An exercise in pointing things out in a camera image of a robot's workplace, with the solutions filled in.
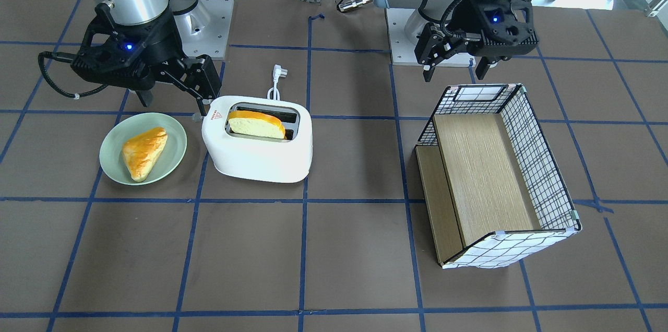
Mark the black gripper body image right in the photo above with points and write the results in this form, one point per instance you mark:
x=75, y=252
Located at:
x=466, y=24

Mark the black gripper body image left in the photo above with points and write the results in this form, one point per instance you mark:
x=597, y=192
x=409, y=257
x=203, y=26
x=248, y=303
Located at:
x=163, y=43

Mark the light green plate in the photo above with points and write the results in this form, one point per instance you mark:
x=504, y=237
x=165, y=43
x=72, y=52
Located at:
x=111, y=153

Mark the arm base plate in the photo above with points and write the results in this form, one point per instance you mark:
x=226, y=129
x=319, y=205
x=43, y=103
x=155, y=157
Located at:
x=205, y=29
x=403, y=28

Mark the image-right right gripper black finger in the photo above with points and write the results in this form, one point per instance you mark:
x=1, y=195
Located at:
x=482, y=68

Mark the silver metal cylinder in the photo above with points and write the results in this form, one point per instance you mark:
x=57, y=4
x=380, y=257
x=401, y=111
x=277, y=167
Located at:
x=346, y=6

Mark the bread slice in toaster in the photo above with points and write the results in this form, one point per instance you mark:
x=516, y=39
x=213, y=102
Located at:
x=256, y=124

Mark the wooden board in box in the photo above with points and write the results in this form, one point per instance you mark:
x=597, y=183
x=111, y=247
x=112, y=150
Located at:
x=475, y=194

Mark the behind gripper black finger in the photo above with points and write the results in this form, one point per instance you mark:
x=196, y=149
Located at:
x=145, y=98

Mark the white toaster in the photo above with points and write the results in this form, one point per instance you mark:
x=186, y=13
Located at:
x=259, y=158

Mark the black gripper finger toaster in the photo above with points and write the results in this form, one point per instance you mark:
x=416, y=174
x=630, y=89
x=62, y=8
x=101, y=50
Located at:
x=203, y=106

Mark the triangular golden pastry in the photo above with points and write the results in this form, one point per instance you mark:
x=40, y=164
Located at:
x=141, y=152

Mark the image-left right gripper black finger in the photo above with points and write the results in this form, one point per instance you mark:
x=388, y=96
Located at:
x=428, y=72

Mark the checkered fabric storage box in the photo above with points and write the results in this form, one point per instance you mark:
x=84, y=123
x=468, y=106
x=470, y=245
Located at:
x=545, y=185

